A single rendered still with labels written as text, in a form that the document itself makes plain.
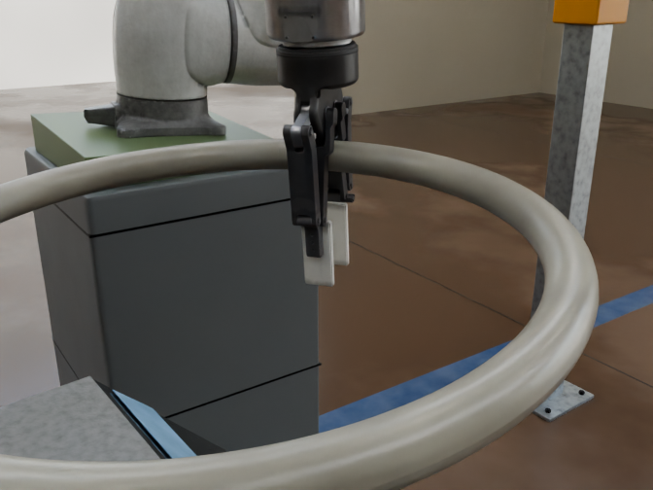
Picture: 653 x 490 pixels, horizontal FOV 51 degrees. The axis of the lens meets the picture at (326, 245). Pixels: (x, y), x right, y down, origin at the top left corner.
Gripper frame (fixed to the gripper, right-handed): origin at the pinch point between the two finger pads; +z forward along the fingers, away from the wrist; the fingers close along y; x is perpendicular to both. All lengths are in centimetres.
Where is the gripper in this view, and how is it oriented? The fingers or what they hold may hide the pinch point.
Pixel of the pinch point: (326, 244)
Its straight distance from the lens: 71.0
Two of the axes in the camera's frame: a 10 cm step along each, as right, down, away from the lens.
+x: 9.5, 0.9, -3.1
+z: 0.4, 9.1, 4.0
